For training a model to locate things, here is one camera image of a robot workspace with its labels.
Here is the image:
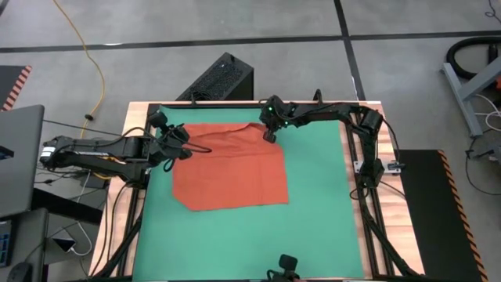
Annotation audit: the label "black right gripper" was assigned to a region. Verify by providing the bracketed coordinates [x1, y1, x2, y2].
[258, 95, 294, 143]

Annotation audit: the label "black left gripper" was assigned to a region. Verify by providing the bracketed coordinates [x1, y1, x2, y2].
[147, 110, 194, 165]

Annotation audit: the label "orange towel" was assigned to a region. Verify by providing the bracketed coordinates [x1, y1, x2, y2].
[171, 122, 290, 212]

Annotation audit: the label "black computer tower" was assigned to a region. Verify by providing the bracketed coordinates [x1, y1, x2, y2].
[175, 52, 254, 102]

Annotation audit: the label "green table mat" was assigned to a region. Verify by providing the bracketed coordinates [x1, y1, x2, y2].
[132, 105, 366, 281]

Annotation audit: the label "black boxy device on stem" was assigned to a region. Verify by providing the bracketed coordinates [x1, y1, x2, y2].
[267, 253, 302, 282]

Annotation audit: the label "dark smartphone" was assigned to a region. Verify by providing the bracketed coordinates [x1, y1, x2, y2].
[52, 236, 77, 255]

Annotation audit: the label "grey laptop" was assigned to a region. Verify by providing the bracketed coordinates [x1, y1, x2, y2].
[0, 104, 45, 219]

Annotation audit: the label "black floor mat orange stripes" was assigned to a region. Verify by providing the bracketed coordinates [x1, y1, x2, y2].
[397, 148, 489, 282]
[0, 65, 32, 113]

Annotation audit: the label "grey metal stand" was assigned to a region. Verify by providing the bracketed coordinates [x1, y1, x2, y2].
[441, 54, 501, 138]

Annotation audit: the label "black keyboard with lit keys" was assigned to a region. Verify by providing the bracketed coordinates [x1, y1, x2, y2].
[0, 220, 13, 269]

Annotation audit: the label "black computer mouse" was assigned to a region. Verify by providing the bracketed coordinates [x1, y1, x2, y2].
[6, 261, 33, 282]

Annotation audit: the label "black table frame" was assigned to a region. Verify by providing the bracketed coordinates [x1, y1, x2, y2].
[90, 99, 426, 282]

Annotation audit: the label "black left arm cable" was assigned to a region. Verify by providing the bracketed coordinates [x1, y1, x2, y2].
[117, 125, 214, 173]

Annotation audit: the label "yellow floor cable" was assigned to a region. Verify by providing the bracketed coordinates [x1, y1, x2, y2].
[52, 0, 117, 181]

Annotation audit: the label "black hose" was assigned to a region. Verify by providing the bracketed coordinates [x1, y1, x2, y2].
[445, 36, 501, 81]

